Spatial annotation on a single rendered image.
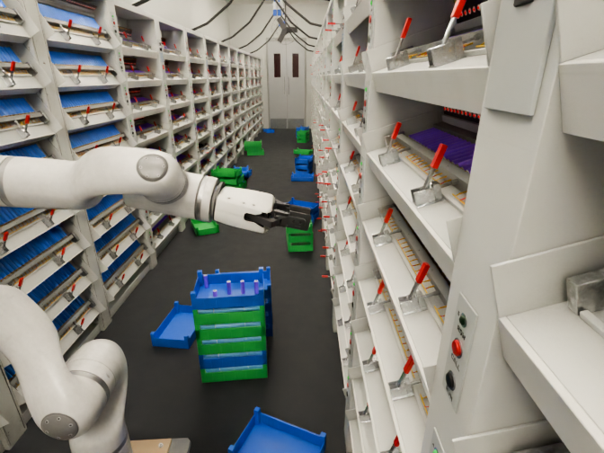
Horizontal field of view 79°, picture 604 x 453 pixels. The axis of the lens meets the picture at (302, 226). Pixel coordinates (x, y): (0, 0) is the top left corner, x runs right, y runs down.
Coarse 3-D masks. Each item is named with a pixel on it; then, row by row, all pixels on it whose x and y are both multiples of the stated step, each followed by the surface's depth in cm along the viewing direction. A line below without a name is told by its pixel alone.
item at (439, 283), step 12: (396, 216) 92; (396, 228) 89; (408, 228) 84; (408, 240) 79; (420, 252) 73; (420, 264) 73; (432, 264) 68; (432, 276) 65; (444, 288) 61; (444, 300) 59
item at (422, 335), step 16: (368, 208) 101; (384, 208) 99; (368, 224) 99; (368, 240) 98; (400, 240) 85; (384, 256) 81; (400, 256) 79; (384, 272) 75; (400, 272) 73; (416, 272) 72; (400, 288) 69; (432, 288) 66; (432, 304) 62; (400, 320) 61; (416, 320) 60; (432, 320) 58; (416, 336) 56; (432, 336) 55; (416, 352) 54; (432, 352) 53; (416, 368) 56; (432, 368) 44; (432, 384) 45
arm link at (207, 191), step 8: (208, 176) 67; (200, 184) 65; (208, 184) 65; (216, 184) 67; (200, 192) 64; (208, 192) 64; (200, 200) 64; (208, 200) 64; (200, 208) 65; (208, 208) 65; (200, 216) 66; (208, 216) 66
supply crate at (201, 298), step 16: (240, 272) 172; (256, 272) 172; (208, 288) 169; (224, 288) 169; (240, 288) 169; (192, 304) 153; (208, 304) 154; (224, 304) 154; (240, 304) 155; (256, 304) 156
